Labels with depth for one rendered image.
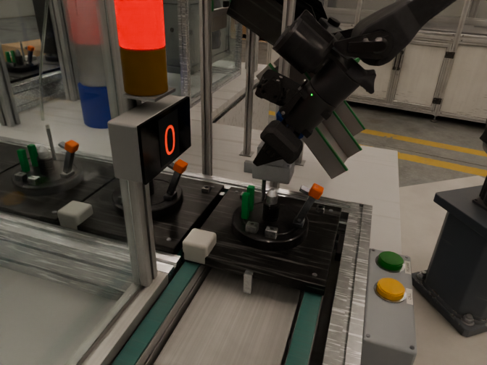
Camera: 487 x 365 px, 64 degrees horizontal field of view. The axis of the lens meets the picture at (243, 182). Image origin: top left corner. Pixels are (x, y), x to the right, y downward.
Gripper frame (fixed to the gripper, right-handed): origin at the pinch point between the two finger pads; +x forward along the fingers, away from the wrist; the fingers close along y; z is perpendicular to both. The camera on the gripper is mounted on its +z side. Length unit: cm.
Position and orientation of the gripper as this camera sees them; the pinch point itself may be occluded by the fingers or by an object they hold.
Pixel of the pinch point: (272, 145)
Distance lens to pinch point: 65.2
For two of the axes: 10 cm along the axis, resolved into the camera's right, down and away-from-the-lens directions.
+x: -6.0, 5.9, 5.4
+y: -3.1, 4.5, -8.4
